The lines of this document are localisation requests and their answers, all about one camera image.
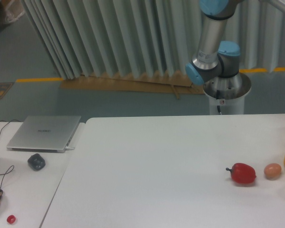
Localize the silver laptop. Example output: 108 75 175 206
7 115 81 152

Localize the brown cardboard sheet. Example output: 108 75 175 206
60 70 204 99

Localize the brown egg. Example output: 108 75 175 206
264 163 282 180

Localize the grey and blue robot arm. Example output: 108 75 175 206
185 0 285 85

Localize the red bell pepper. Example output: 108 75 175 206
225 163 256 184

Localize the yellow floor tape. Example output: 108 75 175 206
16 77 63 83

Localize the pale green folding curtain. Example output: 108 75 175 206
22 0 285 79

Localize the dark grey earbuds case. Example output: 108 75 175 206
28 153 46 171

